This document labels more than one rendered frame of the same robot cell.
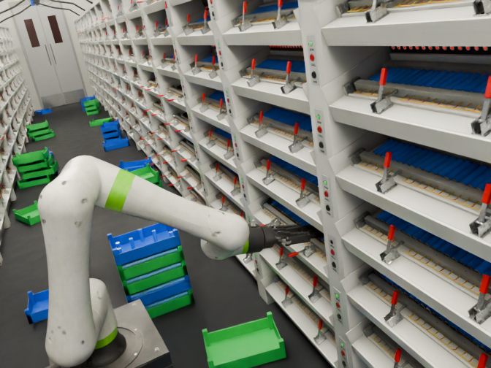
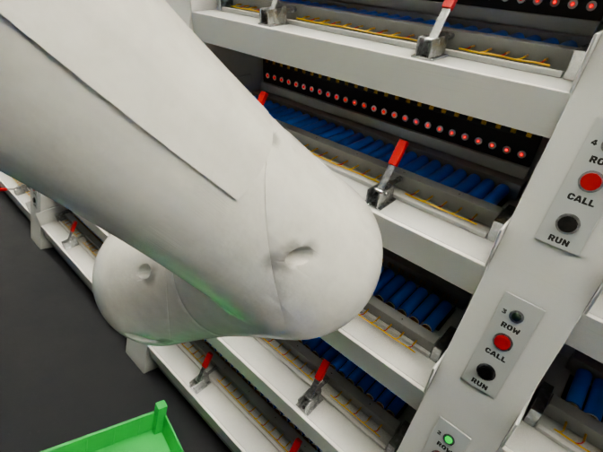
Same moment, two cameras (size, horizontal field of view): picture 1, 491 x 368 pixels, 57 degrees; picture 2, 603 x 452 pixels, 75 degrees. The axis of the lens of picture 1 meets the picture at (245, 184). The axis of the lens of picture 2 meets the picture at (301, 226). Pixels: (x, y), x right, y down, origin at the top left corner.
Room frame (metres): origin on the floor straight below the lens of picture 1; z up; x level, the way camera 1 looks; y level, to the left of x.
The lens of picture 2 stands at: (1.01, 0.20, 0.80)
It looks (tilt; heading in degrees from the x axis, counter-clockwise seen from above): 21 degrees down; 324
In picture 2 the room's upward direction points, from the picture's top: 15 degrees clockwise
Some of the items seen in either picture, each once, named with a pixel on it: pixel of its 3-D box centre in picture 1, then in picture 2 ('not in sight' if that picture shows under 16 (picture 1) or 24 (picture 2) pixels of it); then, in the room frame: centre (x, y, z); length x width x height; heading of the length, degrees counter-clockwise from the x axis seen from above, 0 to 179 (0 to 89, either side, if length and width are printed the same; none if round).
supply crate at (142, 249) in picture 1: (143, 239); not in sight; (1.95, 0.52, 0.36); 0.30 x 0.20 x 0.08; 110
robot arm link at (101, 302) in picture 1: (89, 314); not in sight; (1.19, 0.53, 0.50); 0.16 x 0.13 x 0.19; 0
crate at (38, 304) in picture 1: (58, 298); not in sight; (2.10, 1.07, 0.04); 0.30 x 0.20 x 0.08; 107
